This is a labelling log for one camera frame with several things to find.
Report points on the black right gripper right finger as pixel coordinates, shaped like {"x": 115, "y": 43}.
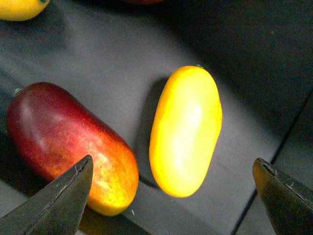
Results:
{"x": 288, "y": 202}

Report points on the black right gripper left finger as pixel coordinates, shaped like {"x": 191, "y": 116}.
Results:
{"x": 57, "y": 209}

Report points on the red yellow mango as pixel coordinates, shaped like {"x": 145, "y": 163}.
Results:
{"x": 52, "y": 131}

